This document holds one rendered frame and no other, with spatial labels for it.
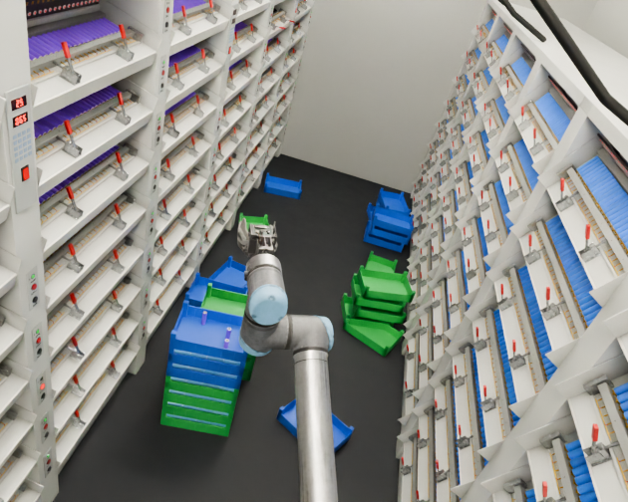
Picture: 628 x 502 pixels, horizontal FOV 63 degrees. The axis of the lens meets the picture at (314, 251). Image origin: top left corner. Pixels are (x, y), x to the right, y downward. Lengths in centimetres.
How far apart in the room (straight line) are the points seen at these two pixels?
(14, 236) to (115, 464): 126
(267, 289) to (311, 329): 19
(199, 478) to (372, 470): 76
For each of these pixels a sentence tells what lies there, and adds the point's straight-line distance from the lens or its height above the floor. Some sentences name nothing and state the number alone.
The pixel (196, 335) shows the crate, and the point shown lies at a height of 48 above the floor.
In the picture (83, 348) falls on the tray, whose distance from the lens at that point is 200.
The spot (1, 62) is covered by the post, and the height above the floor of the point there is 162.
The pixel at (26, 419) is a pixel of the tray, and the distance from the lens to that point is 183.
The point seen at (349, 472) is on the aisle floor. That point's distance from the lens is 248.
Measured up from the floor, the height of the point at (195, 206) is 56.
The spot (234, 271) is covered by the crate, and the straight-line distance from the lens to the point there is 327.
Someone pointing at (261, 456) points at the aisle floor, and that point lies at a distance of 242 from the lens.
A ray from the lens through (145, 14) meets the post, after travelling 177.
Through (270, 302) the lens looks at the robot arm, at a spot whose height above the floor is 123.
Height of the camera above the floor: 200
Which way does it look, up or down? 33 degrees down
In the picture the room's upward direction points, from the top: 16 degrees clockwise
